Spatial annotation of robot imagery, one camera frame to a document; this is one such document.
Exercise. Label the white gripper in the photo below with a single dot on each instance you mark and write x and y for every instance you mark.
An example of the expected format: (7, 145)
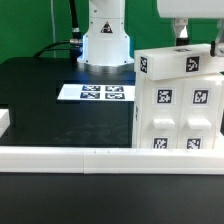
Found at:
(209, 9)

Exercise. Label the white cabinet top block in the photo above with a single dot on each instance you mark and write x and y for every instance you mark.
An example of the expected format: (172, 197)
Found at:
(176, 62)

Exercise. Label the white cabinet door panel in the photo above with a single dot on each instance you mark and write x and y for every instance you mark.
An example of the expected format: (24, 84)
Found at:
(161, 113)
(200, 113)

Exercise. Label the white cabinet body box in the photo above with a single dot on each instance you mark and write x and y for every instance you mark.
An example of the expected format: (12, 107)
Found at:
(137, 121)

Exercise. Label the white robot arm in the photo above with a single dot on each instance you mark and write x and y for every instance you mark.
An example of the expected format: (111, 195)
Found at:
(106, 45)

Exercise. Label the white marker sheet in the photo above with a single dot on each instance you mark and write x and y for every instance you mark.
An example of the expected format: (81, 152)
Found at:
(91, 92)

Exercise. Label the white L-shaped obstacle frame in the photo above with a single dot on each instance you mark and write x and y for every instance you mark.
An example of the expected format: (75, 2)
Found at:
(110, 161)

